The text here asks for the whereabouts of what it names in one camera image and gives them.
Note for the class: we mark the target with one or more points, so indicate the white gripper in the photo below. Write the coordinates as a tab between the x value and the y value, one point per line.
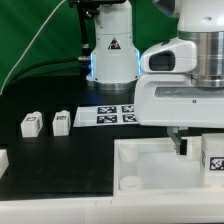
170	94

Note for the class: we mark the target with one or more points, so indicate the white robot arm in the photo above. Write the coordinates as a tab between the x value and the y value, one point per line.
115	62

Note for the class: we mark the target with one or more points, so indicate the white paper with tags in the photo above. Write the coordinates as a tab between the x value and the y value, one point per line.
105	115

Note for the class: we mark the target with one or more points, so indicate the green backdrop curtain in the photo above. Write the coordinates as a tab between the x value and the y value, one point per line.
33	31

